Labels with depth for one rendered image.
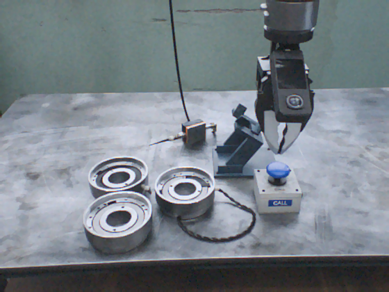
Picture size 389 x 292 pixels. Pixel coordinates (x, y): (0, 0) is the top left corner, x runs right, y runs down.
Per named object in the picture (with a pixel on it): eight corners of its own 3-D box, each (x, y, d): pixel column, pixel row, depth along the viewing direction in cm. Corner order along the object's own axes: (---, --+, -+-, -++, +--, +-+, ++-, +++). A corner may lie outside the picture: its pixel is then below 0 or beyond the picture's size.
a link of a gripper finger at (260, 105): (280, 127, 68) (285, 78, 64) (283, 133, 67) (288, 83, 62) (252, 128, 68) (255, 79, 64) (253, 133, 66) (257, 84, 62)
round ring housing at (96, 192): (78, 201, 74) (75, 183, 72) (111, 169, 83) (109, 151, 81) (130, 215, 71) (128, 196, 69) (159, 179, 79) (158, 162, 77)
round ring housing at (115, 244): (162, 242, 65) (161, 222, 63) (94, 268, 61) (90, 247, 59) (142, 203, 74) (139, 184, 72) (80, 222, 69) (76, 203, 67)
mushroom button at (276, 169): (267, 197, 71) (268, 173, 68) (262, 182, 74) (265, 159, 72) (290, 197, 71) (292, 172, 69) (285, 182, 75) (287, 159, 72)
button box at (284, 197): (258, 215, 71) (260, 192, 68) (253, 188, 77) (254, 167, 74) (305, 214, 71) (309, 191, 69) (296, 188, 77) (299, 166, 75)
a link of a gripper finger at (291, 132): (291, 139, 74) (296, 92, 70) (299, 157, 69) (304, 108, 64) (274, 139, 74) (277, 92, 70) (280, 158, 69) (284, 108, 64)
